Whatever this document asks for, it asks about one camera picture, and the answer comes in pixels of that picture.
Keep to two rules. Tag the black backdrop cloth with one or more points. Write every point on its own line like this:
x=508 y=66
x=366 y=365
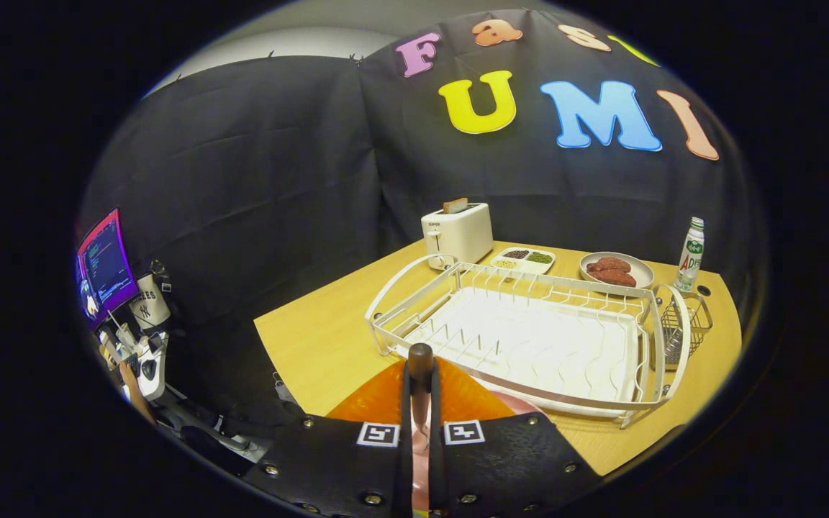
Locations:
x=278 y=180

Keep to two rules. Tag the pile of dark beans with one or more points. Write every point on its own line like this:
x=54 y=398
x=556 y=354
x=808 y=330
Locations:
x=517 y=254

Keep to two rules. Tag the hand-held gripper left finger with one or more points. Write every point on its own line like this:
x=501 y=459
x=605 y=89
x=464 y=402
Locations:
x=406 y=410

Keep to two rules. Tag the white drink bottle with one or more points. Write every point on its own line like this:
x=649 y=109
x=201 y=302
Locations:
x=690 y=259

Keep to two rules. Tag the white toaster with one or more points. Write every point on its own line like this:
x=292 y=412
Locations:
x=465 y=234

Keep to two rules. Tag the brown bread slice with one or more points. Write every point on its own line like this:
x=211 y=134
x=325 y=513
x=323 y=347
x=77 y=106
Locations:
x=455 y=205

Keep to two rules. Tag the grey round plate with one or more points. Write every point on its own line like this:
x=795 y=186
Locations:
x=642 y=273

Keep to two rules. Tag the white printed mug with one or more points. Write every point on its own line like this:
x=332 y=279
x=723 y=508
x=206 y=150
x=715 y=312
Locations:
x=148 y=306

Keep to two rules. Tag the pile of yellow beans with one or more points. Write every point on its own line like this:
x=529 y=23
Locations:
x=505 y=264

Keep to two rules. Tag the pile of green beans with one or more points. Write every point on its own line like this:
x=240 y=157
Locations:
x=540 y=257

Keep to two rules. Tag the white drip tray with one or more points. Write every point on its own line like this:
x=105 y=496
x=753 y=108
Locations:
x=565 y=360

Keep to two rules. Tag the pink plate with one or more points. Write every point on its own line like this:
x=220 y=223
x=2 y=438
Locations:
x=519 y=404

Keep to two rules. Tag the red meat piece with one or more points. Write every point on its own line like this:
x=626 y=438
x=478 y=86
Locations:
x=607 y=264
x=612 y=278

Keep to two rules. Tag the white divided dish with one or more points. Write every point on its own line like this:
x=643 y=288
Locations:
x=529 y=267

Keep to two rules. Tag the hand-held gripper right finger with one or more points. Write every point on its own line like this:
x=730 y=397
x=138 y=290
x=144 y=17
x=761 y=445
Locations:
x=435 y=410

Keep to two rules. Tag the computer monitor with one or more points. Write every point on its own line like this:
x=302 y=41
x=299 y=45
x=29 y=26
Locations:
x=106 y=266

